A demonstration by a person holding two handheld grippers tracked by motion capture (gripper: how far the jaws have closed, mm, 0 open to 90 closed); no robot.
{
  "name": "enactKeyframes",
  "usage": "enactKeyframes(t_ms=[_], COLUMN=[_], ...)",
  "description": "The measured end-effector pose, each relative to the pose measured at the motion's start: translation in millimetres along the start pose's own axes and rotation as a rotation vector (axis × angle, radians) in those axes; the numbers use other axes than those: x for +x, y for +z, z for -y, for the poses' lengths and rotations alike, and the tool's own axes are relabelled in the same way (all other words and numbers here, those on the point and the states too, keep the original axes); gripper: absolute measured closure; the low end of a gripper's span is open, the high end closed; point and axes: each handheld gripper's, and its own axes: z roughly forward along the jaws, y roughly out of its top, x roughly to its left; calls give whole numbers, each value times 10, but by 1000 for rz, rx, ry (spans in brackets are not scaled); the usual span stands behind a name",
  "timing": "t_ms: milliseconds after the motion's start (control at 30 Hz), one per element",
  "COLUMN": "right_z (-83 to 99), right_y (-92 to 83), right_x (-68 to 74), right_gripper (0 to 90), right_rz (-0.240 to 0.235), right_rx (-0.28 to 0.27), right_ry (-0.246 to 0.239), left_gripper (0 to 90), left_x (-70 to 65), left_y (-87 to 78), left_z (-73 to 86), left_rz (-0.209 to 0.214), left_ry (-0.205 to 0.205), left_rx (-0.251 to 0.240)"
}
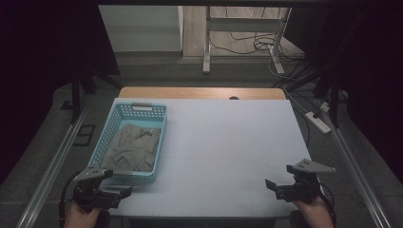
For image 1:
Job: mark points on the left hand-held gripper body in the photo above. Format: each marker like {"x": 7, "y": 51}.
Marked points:
{"x": 90, "y": 193}

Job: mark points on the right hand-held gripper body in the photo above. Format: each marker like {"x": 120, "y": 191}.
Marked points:
{"x": 302, "y": 186}

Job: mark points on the grey garment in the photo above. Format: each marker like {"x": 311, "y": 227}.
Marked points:
{"x": 133, "y": 148}

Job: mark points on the light blue plastic basket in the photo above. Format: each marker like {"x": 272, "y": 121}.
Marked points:
{"x": 139, "y": 114}

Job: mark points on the person's left hand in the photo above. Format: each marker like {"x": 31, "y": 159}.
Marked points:
{"x": 80, "y": 217}

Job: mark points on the person's right hand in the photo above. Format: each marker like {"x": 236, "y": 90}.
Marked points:
{"x": 313, "y": 213}

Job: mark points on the black floor plate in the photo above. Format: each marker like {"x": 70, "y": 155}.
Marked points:
{"x": 85, "y": 135}

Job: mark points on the white power strip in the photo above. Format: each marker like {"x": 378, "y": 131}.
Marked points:
{"x": 317, "y": 122}

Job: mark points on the black stand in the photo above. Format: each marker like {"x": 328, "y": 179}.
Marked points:
{"x": 333, "y": 101}
{"x": 76, "y": 95}

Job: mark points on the wooden table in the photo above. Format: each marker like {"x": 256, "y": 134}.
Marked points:
{"x": 190, "y": 93}

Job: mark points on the black curtain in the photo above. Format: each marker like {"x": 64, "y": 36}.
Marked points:
{"x": 38, "y": 63}
{"x": 367, "y": 63}

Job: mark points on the white cabinet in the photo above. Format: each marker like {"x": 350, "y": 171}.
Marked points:
{"x": 142, "y": 28}

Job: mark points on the aluminium rail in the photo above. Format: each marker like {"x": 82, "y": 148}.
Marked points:
{"x": 52, "y": 171}
{"x": 355, "y": 171}

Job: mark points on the white metal desk frame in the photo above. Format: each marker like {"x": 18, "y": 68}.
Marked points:
{"x": 244, "y": 24}

